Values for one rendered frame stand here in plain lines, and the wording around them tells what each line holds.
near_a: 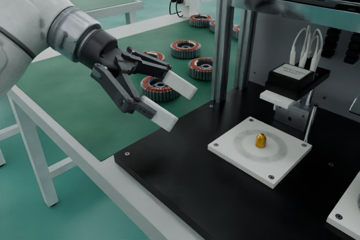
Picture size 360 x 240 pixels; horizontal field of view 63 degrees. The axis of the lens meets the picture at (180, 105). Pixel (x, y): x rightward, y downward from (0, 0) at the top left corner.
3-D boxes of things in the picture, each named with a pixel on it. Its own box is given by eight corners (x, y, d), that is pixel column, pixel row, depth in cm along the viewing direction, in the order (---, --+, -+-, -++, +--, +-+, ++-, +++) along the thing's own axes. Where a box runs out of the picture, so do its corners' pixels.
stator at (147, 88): (143, 105, 79) (143, 92, 77) (139, 85, 88) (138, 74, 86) (184, 100, 81) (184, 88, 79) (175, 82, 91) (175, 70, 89)
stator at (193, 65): (223, 67, 99) (224, 57, 98) (222, 82, 90) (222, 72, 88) (190, 65, 101) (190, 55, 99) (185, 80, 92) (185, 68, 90)
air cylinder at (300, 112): (303, 133, 65) (309, 111, 62) (273, 119, 70) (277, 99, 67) (313, 123, 68) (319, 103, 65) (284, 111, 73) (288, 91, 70)
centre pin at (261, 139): (261, 149, 59) (263, 138, 57) (253, 144, 60) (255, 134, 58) (267, 144, 60) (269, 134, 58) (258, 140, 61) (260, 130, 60)
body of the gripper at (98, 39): (95, 54, 61) (132, 80, 61) (69, 67, 53) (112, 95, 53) (107, 23, 57) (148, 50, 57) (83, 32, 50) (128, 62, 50)
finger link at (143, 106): (132, 94, 49) (123, 100, 46) (157, 111, 49) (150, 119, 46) (128, 100, 49) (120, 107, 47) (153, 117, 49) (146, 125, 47)
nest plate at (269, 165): (272, 189, 51) (274, 184, 51) (207, 149, 60) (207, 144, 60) (311, 149, 60) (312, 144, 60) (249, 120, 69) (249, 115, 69)
